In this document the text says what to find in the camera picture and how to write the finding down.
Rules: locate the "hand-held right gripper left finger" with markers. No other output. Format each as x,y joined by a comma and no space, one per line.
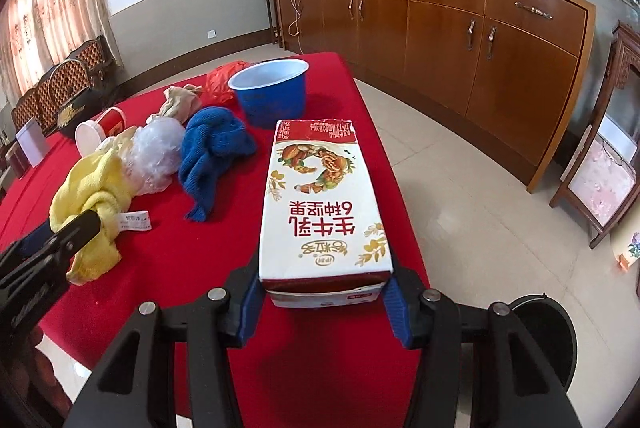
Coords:
250,308

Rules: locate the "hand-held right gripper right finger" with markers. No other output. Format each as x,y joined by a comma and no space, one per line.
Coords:
400,313

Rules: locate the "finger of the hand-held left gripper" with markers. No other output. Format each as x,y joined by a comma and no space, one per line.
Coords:
75,233

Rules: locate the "yellow cloth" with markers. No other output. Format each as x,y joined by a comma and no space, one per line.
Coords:
95,188

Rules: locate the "white and red milk carton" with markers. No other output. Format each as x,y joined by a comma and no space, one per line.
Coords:
320,208

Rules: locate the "black trash bin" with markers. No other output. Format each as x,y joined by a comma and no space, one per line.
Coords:
545,338

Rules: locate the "blue knitted cloth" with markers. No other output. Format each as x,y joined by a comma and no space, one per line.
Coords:
210,148

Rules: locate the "beige cloth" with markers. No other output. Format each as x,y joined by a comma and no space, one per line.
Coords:
177,103

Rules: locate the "blue plastic bowl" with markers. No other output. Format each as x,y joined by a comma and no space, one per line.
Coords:
270,100

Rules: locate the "red tablecloth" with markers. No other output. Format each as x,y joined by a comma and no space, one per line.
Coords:
165,258

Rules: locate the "white flat box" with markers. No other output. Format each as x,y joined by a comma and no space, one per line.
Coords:
32,143

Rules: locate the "clear plastic bag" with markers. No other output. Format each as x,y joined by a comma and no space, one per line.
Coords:
152,153

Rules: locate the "red paper cup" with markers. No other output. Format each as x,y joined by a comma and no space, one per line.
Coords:
107,123

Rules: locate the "black box with gold print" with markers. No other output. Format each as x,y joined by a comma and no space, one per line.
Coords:
75,113

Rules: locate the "red plastic bag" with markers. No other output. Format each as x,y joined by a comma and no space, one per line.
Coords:
220,85

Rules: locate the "patterned beige curtain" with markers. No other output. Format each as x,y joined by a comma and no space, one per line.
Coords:
50,8

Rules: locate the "white floral plastic barrel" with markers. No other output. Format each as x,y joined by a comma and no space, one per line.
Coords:
629,253

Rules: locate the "pink floral cushion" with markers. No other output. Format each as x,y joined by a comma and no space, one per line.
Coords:
600,183

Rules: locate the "wooden sideboard cabinet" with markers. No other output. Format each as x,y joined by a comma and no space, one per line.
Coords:
440,48

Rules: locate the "small wooden side table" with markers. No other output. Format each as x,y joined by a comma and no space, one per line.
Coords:
270,8

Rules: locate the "carved wooden stand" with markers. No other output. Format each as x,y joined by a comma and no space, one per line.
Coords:
620,73

